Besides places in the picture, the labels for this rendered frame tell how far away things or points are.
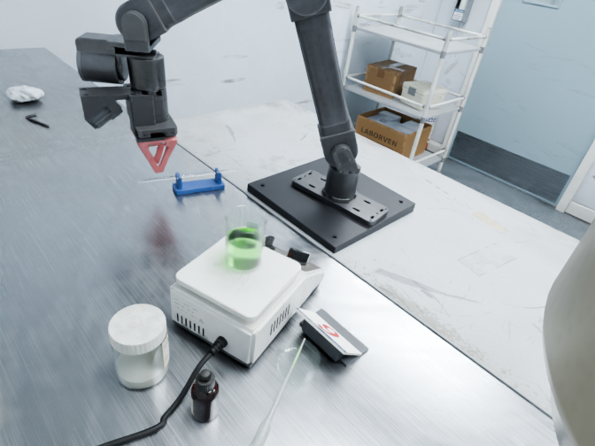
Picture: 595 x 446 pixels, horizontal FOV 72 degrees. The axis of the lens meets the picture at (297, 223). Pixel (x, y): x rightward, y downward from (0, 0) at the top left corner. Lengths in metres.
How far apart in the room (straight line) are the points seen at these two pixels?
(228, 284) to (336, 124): 0.36
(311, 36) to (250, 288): 0.39
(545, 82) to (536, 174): 0.63
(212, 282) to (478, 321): 0.41
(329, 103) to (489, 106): 2.81
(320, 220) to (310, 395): 0.35
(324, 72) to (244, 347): 0.44
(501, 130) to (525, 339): 2.84
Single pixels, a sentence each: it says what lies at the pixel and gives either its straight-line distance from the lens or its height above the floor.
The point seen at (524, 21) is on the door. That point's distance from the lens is 3.39.
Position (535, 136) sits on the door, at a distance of 3.40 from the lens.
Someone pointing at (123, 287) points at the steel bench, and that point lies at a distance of 0.65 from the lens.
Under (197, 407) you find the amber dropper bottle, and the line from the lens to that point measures 0.48.
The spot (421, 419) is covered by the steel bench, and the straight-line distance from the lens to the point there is 0.55.
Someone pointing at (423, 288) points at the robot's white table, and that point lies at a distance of 0.71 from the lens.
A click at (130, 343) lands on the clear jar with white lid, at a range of 0.47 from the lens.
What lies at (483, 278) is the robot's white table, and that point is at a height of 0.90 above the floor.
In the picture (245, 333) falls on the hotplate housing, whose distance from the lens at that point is 0.49.
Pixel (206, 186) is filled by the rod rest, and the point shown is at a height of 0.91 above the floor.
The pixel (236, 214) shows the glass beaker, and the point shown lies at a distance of 0.53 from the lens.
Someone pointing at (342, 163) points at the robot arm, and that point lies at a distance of 0.75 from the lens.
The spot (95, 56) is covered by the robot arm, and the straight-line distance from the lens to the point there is 0.76.
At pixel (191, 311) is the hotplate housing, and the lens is 0.53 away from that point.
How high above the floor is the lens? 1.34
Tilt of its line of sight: 34 degrees down
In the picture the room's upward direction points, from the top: 9 degrees clockwise
